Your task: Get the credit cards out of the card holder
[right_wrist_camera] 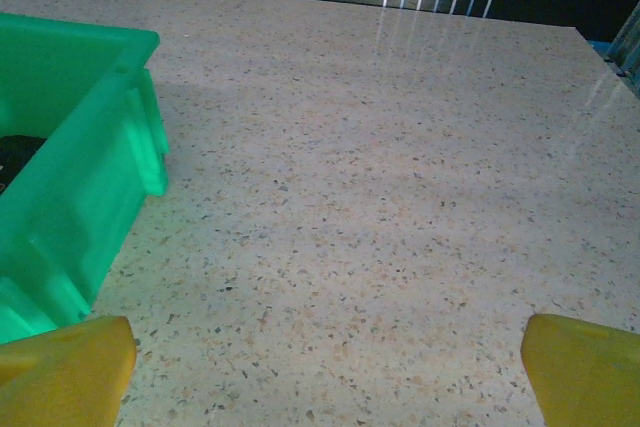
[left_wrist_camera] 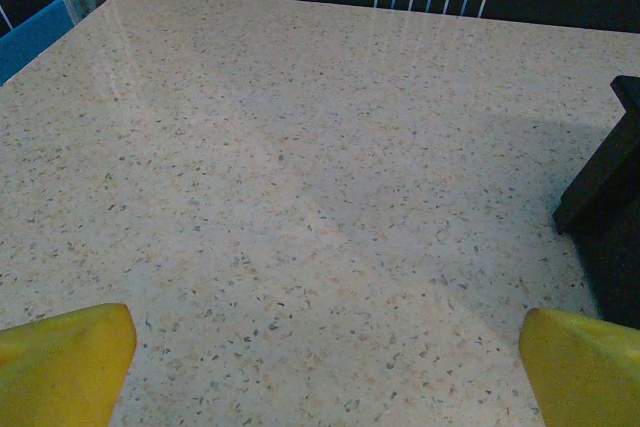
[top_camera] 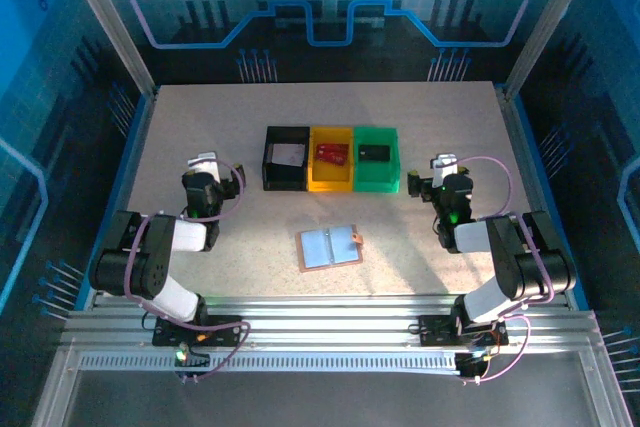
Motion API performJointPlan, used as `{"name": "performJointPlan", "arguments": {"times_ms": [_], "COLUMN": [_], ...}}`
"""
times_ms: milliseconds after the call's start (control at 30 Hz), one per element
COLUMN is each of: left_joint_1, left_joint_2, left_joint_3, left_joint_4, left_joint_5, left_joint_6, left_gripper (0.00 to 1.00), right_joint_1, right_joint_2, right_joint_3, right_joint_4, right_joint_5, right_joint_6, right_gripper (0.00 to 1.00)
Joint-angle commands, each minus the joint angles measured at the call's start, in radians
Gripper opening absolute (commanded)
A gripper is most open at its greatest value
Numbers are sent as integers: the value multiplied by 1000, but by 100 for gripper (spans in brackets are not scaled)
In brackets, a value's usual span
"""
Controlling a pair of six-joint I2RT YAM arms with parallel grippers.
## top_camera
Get black VIP credit card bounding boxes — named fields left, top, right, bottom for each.
left=357, top=144, right=392, bottom=162

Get white credit card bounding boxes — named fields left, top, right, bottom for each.
left=272, top=143, right=307, bottom=167
left=269, top=143, right=304, bottom=163

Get pink leather card holder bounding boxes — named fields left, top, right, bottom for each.
left=294, top=224, right=365, bottom=273

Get green plastic bin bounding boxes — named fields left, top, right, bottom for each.
left=352, top=125, right=401, bottom=195

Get black plastic bin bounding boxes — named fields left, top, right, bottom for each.
left=262, top=125, right=311, bottom=193

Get yellow plastic bin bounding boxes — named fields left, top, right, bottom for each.
left=307, top=125, right=355, bottom=194

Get blue table edge strip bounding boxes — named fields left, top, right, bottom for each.
left=74, top=94, right=156, bottom=311
left=509, top=91, right=591, bottom=311

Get black controller box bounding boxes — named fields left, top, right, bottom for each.
left=455, top=351, right=490, bottom=381
left=173, top=344, right=211, bottom=381

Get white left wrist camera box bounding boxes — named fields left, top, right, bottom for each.
left=186, top=151, right=220, bottom=182

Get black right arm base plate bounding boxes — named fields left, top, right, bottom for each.
left=417, top=314, right=510, bottom=348

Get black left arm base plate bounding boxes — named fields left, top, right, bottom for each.
left=152, top=314, right=245, bottom=348

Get aluminium rail beam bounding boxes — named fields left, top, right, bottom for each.
left=59, top=294, right=601, bottom=348

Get slotted grey cable duct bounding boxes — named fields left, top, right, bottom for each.
left=77, top=350, right=464, bottom=374

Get aluminium frame post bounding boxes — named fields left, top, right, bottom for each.
left=502, top=0, right=604, bottom=101
left=53, top=0, right=159, bottom=101

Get aluminium lower frame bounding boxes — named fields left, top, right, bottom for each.
left=29, top=346, right=634, bottom=427

